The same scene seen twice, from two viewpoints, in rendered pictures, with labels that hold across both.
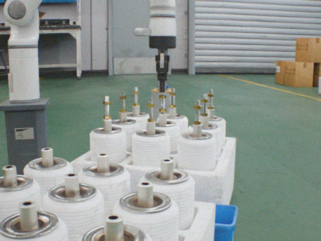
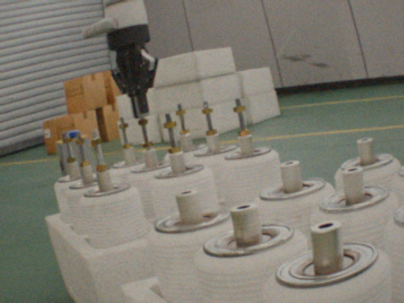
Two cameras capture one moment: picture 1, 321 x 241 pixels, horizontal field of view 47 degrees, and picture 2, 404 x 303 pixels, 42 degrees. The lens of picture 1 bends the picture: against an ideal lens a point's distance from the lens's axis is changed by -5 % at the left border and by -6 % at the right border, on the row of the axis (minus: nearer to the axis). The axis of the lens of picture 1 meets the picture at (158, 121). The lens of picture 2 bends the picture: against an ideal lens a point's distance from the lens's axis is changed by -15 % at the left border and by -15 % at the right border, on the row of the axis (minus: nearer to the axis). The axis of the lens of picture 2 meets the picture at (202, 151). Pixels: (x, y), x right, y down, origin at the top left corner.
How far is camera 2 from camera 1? 0.61 m
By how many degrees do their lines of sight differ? 39
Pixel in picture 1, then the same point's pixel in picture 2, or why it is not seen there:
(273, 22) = (17, 76)
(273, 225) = not seen: hidden behind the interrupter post
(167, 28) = (142, 13)
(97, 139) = (111, 204)
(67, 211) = (393, 208)
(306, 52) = (82, 98)
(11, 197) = (301, 243)
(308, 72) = (91, 123)
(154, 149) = (207, 191)
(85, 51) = not seen: outside the picture
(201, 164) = not seen: hidden behind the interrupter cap
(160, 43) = (137, 35)
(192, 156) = (267, 180)
